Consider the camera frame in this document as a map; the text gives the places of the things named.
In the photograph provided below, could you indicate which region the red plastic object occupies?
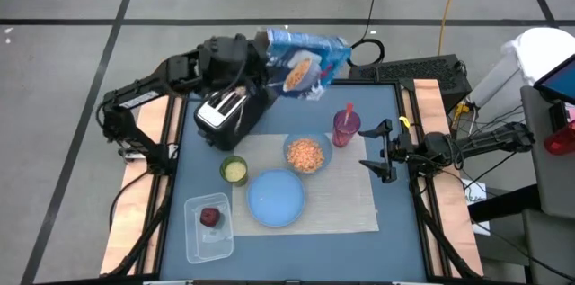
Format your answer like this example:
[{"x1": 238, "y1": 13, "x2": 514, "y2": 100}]
[{"x1": 544, "y1": 120, "x2": 575, "y2": 156}]

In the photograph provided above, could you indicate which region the wooden side board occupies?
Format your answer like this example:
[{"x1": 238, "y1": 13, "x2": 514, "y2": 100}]
[
  {"x1": 99, "y1": 94, "x2": 184, "y2": 276},
  {"x1": 411, "y1": 78, "x2": 485, "y2": 278}
]

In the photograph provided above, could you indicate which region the yellow floor cable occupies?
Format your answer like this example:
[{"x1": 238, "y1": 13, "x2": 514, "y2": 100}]
[{"x1": 438, "y1": 0, "x2": 464, "y2": 56}]

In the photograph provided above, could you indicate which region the blue plate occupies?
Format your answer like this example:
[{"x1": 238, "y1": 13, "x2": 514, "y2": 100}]
[{"x1": 245, "y1": 167, "x2": 308, "y2": 228}]

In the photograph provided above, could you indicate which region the tablet screen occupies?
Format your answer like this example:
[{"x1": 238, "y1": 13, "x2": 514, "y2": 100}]
[{"x1": 533, "y1": 53, "x2": 575, "y2": 106}]

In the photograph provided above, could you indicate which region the black looped floor cable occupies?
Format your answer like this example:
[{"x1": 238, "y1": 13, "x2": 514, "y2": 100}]
[{"x1": 344, "y1": 0, "x2": 386, "y2": 67}]

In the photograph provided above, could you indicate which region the black toaster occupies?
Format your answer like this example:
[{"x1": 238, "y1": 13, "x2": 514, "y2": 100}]
[{"x1": 193, "y1": 83, "x2": 279, "y2": 152}]

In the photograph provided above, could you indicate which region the green glass tumbler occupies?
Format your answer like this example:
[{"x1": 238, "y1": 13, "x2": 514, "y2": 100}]
[{"x1": 218, "y1": 155, "x2": 250, "y2": 188}]

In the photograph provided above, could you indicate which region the red apple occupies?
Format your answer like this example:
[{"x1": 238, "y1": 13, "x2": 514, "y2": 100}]
[{"x1": 199, "y1": 207, "x2": 222, "y2": 228}]

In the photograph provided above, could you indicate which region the beige woven placemat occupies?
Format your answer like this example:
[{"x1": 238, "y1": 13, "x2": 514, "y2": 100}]
[{"x1": 230, "y1": 132, "x2": 380, "y2": 237}]

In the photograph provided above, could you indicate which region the blue bowl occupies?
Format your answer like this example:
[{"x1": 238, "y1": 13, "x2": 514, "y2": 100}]
[{"x1": 282, "y1": 131, "x2": 334, "y2": 175}]

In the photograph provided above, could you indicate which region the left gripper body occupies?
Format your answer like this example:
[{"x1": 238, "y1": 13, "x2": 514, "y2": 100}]
[{"x1": 244, "y1": 32, "x2": 270, "y2": 86}]

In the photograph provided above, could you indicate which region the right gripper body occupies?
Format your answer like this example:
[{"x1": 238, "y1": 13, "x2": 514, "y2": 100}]
[{"x1": 381, "y1": 133, "x2": 426, "y2": 165}]

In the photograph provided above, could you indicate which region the black computer case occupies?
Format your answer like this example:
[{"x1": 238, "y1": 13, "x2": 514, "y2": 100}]
[{"x1": 349, "y1": 53, "x2": 473, "y2": 113}]

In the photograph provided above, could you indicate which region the pink faceted plastic tumbler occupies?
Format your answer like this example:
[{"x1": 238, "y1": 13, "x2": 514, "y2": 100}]
[{"x1": 331, "y1": 109, "x2": 362, "y2": 148}]

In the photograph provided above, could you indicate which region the clear plastic container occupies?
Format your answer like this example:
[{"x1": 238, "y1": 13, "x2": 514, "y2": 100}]
[{"x1": 183, "y1": 191, "x2": 236, "y2": 265}]

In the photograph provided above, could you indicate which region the heap of cereal flakes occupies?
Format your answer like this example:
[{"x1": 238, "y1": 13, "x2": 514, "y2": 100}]
[{"x1": 287, "y1": 138, "x2": 325, "y2": 174}]

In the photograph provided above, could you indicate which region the white paper sheet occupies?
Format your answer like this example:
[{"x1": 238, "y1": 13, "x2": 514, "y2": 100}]
[{"x1": 462, "y1": 179, "x2": 490, "y2": 236}]

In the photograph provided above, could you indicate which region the white plastic bag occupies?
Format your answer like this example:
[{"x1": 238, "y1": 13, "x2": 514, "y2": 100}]
[{"x1": 469, "y1": 27, "x2": 575, "y2": 107}]

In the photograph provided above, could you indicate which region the blue frosted flakes cereal box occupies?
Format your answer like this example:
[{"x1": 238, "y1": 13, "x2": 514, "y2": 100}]
[{"x1": 256, "y1": 27, "x2": 353, "y2": 102}]

